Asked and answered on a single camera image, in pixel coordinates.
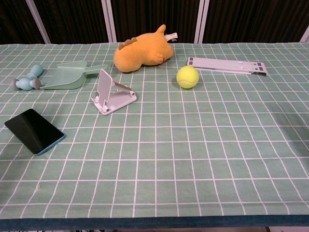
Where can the white folding phone stand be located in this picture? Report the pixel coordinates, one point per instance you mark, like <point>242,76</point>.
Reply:
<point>116,100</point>

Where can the yellow tennis ball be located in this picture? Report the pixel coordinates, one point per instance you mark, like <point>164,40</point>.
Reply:
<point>187,77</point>

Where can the black smartphone blue case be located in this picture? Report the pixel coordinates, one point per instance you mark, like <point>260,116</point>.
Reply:
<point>33,130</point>

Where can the dark curtain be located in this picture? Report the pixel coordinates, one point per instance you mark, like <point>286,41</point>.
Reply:
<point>157,12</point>

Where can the orange plush toy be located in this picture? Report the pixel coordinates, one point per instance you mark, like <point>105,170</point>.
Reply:
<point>137,53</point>

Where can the green checkered tablecloth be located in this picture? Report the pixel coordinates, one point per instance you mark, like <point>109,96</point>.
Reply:
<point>169,157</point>

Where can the white frame post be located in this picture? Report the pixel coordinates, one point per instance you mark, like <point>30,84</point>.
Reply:
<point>201,21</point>
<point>108,21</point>
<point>305,37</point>
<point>38,24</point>

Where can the white folded laptop stand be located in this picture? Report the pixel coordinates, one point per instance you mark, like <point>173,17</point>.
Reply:
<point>224,65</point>

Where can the pale green plastic scoop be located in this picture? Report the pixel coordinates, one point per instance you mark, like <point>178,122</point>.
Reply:
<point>65,77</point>

